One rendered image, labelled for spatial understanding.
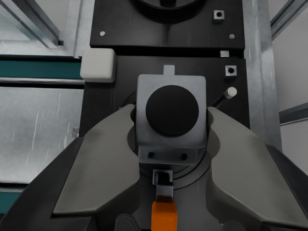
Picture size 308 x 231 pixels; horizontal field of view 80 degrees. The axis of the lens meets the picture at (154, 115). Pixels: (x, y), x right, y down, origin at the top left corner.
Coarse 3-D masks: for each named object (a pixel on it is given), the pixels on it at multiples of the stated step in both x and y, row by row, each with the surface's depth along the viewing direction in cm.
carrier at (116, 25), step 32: (96, 0) 30; (128, 0) 30; (160, 0) 27; (192, 0) 28; (224, 0) 30; (96, 32) 29; (128, 32) 29; (160, 32) 29; (192, 32) 29; (224, 32) 29
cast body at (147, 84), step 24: (168, 72) 16; (144, 96) 11; (168, 96) 10; (192, 96) 11; (144, 120) 11; (168, 120) 10; (192, 120) 10; (144, 144) 11; (168, 144) 11; (192, 144) 11
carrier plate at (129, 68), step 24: (120, 72) 28; (144, 72) 28; (192, 72) 27; (216, 72) 27; (240, 72) 27; (96, 96) 27; (120, 96) 27; (216, 96) 27; (240, 96) 26; (96, 120) 26; (240, 120) 26; (144, 192) 24; (192, 192) 24; (144, 216) 24; (192, 216) 24
